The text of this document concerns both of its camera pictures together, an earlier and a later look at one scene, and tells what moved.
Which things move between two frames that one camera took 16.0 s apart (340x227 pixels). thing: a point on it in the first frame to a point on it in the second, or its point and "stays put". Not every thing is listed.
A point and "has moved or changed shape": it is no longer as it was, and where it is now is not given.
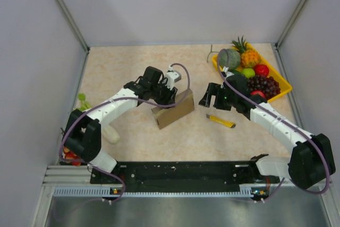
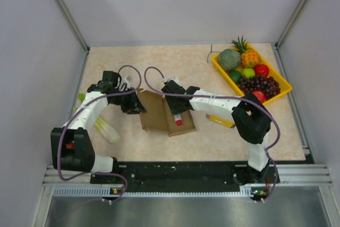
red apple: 261,69 stays put
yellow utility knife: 221,122 stays put
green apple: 249,73 stays put
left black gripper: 169,97 to 134,106
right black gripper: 213,89 to 174,110
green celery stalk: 109,133 stays put
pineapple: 248,59 stays put
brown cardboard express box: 165,116 has moved or changed shape
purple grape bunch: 269,85 stays put
